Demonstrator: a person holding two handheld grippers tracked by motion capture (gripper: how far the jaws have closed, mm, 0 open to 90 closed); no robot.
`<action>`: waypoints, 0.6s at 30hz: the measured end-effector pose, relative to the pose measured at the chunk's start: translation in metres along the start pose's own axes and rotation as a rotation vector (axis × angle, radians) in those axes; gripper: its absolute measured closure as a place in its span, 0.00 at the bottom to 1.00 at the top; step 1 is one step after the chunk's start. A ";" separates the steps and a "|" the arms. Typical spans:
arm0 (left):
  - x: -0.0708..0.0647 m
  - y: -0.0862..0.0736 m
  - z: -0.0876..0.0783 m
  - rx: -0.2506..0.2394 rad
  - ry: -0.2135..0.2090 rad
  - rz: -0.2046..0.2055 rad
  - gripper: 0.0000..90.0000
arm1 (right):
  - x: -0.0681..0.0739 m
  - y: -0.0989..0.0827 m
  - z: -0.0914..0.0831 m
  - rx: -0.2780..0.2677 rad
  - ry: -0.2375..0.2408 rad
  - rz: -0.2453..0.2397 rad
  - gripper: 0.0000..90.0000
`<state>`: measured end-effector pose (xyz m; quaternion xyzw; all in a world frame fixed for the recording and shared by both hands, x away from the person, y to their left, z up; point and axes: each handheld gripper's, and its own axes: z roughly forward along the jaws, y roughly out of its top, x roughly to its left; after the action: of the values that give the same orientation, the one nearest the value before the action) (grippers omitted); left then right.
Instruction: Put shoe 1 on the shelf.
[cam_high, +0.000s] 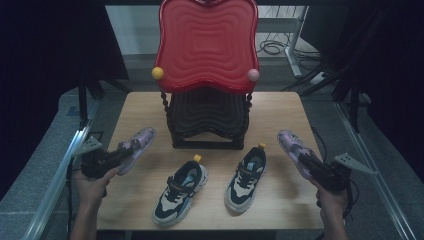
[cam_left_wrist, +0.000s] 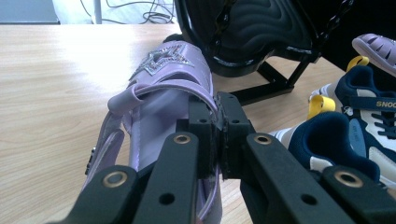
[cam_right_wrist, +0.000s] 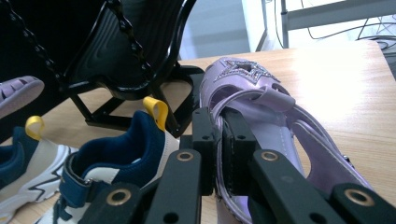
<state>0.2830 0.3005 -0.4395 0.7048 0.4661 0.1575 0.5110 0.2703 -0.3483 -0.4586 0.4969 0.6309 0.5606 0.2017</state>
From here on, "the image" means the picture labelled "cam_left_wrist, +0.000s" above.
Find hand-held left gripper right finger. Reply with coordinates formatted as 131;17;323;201
216;91;256;180

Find black floor cables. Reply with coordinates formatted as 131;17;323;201
78;0;176;25

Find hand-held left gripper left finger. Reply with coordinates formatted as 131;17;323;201
176;94;219;180

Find red and black shoe rack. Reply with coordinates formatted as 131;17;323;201
163;0;396;106

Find navy and white child sneaker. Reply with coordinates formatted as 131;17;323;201
307;55;396;188
269;94;396;190

